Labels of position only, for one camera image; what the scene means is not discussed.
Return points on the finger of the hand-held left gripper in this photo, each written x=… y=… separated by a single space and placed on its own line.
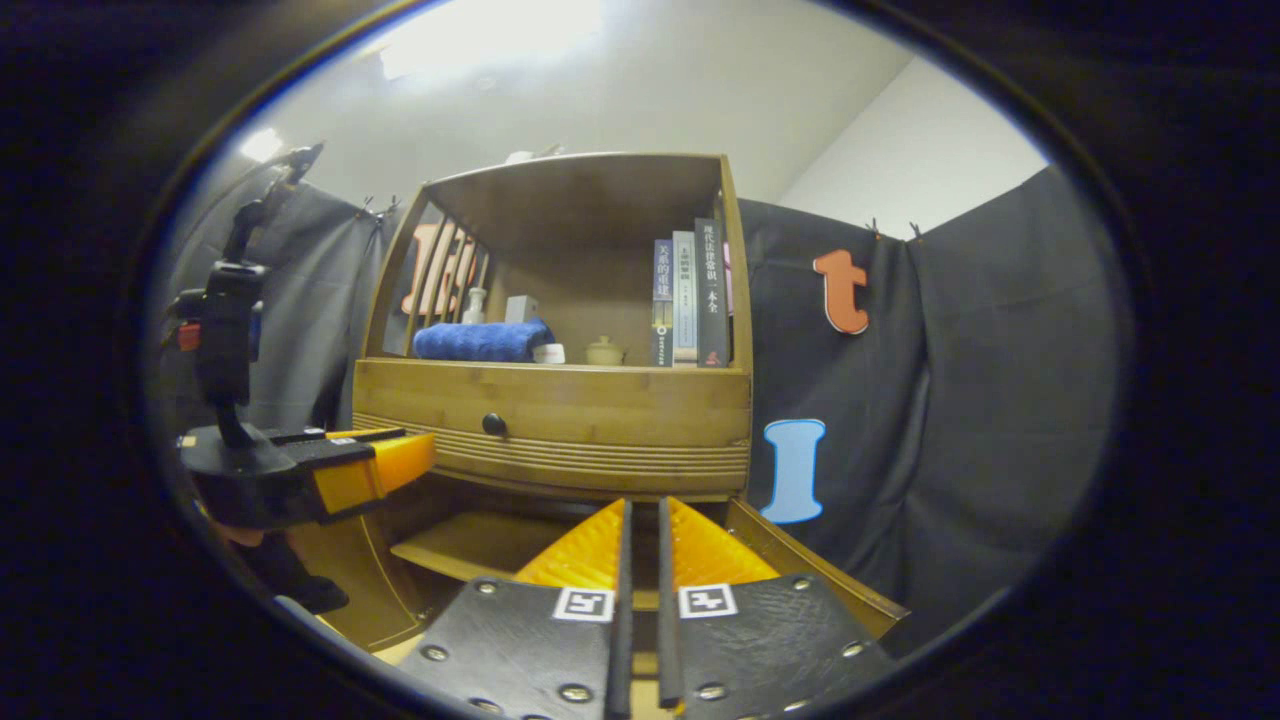
x=385 y=465

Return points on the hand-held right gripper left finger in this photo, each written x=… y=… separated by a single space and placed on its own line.
x=622 y=640

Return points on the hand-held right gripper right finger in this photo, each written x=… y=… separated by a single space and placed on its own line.
x=668 y=640

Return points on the wooden cabinet door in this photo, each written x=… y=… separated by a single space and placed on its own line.
x=350 y=590
x=835 y=588

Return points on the wooden double-door shoe cabinet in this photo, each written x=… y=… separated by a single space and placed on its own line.
x=600 y=200

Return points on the black round drawer knob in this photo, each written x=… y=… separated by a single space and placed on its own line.
x=493 y=424

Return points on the blue folded towel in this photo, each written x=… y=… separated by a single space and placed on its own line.
x=480 y=342

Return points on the small pale ceramic bottle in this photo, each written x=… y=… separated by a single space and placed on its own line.
x=475 y=305

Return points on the small white cup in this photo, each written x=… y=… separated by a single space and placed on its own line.
x=548 y=353

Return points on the small grey box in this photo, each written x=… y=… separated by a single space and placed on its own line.
x=520 y=308

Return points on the wooden ribbed drawer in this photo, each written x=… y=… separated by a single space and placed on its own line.
x=620 y=420

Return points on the small beige lidded pot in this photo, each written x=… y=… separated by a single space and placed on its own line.
x=605 y=352

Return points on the purple spine book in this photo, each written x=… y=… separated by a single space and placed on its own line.
x=662 y=300

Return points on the grey spine book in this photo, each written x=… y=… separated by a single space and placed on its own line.
x=685 y=297

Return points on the black spine book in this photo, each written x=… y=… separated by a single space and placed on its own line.
x=711 y=290

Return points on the black backdrop cloth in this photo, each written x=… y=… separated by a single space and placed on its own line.
x=980 y=400

